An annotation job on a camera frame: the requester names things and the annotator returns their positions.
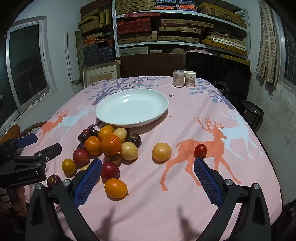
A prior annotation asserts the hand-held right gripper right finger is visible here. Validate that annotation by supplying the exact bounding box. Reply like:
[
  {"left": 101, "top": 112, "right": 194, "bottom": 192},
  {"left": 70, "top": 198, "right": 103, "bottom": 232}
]
[{"left": 193, "top": 157, "right": 271, "bottom": 241}]

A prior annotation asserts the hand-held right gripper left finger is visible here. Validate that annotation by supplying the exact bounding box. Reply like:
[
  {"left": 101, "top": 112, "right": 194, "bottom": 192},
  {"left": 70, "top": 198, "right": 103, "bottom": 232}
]
[{"left": 25, "top": 158, "right": 103, "bottom": 241}]

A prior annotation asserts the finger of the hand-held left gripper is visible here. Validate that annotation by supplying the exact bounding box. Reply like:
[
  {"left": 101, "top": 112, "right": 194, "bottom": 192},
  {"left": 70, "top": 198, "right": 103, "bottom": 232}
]
[
  {"left": 34, "top": 143, "right": 63, "bottom": 162},
  {"left": 16, "top": 134, "right": 38, "bottom": 149}
]

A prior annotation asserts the red plum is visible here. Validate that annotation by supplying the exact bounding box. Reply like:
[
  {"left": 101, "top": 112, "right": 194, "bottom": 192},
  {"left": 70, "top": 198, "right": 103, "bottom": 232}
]
[{"left": 100, "top": 161, "right": 120, "bottom": 181}]

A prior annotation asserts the yellow tomato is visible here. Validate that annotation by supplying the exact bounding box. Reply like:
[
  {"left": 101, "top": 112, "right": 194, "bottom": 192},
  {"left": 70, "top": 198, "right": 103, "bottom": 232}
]
[{"left": 61, "top": 159, "right": 77, "bottom": 175}]

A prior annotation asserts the dark water chestnut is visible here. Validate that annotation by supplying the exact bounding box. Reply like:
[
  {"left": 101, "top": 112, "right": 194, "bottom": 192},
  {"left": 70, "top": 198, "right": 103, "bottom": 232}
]
[
  {"left": 46, "top": 174, "right": 62, "bottom": 188},
  {"left": 125, "top": 133, "right": 142, "bottom": 149}
]

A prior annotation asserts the small red cherry tomato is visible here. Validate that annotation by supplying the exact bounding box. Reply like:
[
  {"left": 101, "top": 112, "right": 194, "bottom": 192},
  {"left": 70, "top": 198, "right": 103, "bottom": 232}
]
[{"left": 194, "top": 144, "right": 208, "bottom": 159}]

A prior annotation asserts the beige brown fruit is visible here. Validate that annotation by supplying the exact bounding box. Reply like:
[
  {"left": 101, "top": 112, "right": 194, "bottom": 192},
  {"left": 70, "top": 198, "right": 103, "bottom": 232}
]
[{"left": 104, "top": 154, "right": 122, "bottom": 166}]

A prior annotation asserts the orange mandarin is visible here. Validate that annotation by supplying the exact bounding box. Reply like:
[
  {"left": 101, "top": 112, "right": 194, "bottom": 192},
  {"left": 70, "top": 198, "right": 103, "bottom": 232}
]
[
  {"left": 85, "top": 136, "right": 102, "bottom": 156},
  {"left": 98, "top": 127, "right": 114, "bottom": 141},
  {"left": 100, "top": 134, "right": 122, "bottom": 156}
]

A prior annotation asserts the pale yellow round fruit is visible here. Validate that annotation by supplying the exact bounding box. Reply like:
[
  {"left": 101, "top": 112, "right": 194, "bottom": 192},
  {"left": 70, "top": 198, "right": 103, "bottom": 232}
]
[
  {"left": 113, "top": 128, "right": 128, "bottom": 143},
  {"left": 120, "top": 142, "right": 139, "bottom": 161}
]

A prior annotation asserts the yellow-orange round fruit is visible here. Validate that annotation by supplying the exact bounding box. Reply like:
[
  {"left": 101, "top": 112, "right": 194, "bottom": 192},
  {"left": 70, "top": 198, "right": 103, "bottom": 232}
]
[{"left": 152, "top": 142, "right": 172, "bottom": 162}]

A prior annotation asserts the white oval plate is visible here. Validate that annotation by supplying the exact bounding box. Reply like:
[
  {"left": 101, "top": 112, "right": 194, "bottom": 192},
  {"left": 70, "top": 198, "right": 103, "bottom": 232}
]
[{"left": 95, "top": 88, "right": 169, "bottom": 128}]

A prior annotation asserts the person's left hand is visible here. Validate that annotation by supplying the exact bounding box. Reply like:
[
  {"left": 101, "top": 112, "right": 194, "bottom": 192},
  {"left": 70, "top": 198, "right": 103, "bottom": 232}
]
[{"left": 9, "top": 186, "right": 28, "bottom": 215}]

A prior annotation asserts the wooden chair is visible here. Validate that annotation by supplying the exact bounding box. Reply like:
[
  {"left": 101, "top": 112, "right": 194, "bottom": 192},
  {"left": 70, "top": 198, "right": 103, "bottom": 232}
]
[{"left": 0, "top": 120, "right": 48, "bottom": 145}]

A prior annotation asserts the pink deer print tablecloth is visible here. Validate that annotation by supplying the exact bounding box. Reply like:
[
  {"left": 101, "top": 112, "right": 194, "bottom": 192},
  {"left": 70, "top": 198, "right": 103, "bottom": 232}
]
[{"left": 23, "top": 75, "right": 284, "bottom": 241}]

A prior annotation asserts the black round stool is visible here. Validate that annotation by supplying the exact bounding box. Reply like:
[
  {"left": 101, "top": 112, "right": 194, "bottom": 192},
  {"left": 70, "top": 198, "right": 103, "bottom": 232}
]
[{"left": 241, "top": 100, "right": 264, "bottom": 133}]

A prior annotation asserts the white paper cup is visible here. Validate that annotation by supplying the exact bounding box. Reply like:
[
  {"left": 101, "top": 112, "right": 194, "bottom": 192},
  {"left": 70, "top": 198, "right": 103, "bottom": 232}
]
[{"left": 184, "top": 71, "right": 197, "bottom": 87}]

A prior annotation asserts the brown board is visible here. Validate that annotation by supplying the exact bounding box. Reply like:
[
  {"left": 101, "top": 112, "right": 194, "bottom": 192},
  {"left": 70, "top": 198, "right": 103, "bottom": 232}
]
[{"left": 120, "top": 53, "right": 186, "bottom": 78}]

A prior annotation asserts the white metal shelf rack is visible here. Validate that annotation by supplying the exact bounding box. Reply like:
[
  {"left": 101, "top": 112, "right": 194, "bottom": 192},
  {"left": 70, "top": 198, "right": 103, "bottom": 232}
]
[{"left": 112, "top": 0, "right": 251, "bottom": 61}]

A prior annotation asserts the shelf of flat boxes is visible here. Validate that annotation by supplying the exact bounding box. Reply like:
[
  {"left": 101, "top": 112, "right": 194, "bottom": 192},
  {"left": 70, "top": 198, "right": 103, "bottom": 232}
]
[{"left": 77, "top": 0, "right": 248, "bottom": 67}]

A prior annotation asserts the beige checked curtain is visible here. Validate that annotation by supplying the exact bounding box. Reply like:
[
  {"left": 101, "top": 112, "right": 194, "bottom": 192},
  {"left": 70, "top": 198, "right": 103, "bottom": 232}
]
[{"left": 255, "top": 0, "right": 281, "bottom": 84}]

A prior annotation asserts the barred window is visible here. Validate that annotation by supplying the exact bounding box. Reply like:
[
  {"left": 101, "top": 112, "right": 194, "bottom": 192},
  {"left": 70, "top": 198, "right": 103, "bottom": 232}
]
[{"left": 276, "top": 11, "right": 296, "bottom": 88}]

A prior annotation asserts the aluminium frame window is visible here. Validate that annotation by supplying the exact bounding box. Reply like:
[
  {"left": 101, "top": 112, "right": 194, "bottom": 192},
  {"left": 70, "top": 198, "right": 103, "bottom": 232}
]
[{"left": 6, "top": 20, "right": 58, "bottom": 114}]

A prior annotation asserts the beige picture frame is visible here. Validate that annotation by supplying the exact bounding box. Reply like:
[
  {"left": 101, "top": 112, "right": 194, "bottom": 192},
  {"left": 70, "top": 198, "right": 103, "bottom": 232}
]
[{"left": 83, "top": 60, "right": 122, "bottom": 89}]

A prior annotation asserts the white wall pipe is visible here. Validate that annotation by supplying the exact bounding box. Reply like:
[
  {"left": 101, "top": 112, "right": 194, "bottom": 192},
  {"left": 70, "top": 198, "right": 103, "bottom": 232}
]
[{"left": 64, "top": 31, "right": 78, "bottom": 95}]

